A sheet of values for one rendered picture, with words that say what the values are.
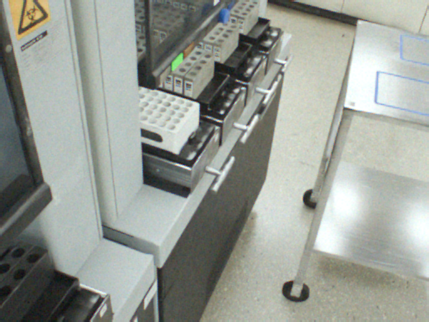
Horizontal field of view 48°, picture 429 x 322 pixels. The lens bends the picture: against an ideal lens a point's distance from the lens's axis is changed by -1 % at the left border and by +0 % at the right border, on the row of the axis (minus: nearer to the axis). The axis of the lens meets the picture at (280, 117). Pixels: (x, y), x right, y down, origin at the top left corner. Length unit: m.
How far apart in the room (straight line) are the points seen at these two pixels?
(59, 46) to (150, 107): 0.37
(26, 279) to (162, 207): 0.31
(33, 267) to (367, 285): 1.30
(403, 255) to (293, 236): 0.47
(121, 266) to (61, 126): 0.30
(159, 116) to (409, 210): 1.00
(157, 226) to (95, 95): 0.30
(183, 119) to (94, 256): 0.28
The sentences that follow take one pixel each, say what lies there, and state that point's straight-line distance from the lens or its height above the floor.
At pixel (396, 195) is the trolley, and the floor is 0.28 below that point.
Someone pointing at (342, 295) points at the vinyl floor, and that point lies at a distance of 1.75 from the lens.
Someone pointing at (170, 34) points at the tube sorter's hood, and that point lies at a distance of 0.83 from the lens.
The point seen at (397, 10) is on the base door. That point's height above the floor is 0.20.
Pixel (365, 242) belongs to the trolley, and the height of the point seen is 0.28.
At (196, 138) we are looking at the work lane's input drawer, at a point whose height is 0.82.
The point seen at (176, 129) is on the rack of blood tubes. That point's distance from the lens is 0.89.
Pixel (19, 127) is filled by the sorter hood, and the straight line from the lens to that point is 0.57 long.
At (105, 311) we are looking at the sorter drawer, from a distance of 0.76.
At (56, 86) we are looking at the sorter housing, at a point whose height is 1.09.
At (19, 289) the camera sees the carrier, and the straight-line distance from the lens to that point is 0.70.
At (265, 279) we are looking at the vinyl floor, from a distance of 1.72.
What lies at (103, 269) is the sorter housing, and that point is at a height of 0.73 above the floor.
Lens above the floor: 1.44
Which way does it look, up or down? 38 degrees down
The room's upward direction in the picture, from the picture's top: 10 degrees clockwise
